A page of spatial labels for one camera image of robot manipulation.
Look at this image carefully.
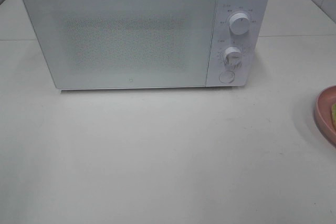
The pink plate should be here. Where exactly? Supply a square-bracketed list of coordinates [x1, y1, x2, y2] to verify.
[314, 86, 335, 146]

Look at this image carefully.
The sandwich with white bread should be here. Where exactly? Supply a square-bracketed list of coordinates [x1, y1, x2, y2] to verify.
[329, 103, 336, 131]

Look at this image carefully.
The round white door button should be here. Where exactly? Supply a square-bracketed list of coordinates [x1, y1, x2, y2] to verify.
[218, 70, 235, 84]

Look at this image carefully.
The lower white timer knob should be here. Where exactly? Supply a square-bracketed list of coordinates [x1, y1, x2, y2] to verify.
[224, 47, 243, 66]

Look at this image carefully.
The white microwave oven body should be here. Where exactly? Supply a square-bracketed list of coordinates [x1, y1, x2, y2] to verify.
[28, 0, 272, 94]

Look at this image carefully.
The upper white power knob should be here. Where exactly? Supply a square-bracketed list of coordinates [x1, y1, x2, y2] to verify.
[228, 11, 250, 35]

